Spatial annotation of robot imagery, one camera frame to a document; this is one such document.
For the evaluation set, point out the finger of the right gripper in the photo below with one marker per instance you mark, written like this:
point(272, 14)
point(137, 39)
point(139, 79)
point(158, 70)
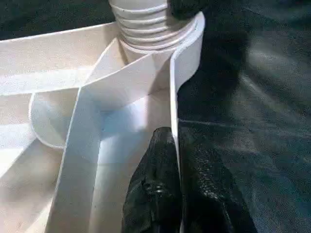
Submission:
point(184, 7)

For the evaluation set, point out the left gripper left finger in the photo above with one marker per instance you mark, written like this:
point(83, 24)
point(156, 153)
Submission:
point(155, 189)

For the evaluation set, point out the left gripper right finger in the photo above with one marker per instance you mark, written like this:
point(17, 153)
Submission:
point(214, 194)

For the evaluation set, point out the white plastic table leg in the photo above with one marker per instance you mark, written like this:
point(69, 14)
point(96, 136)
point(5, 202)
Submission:
point(143, 24)

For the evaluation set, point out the white plastic table top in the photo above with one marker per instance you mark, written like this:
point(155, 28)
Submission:
point(97, 97)

